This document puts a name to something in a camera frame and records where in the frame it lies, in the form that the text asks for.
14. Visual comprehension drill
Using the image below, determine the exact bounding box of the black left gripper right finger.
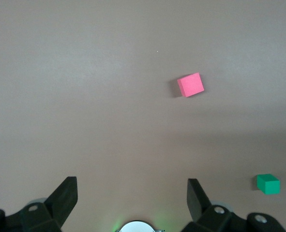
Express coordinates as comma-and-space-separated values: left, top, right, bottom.
182, 178, 285, 232

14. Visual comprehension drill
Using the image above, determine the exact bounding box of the green foam cube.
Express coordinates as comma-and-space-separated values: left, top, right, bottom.
256, 174, 281, 195

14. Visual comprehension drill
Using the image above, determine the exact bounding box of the pink foam cube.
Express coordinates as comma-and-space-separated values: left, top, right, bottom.
177, 72, 205, 98

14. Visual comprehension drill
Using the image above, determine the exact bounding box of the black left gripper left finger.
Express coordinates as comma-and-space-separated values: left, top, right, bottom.
0, 176, 78, 232

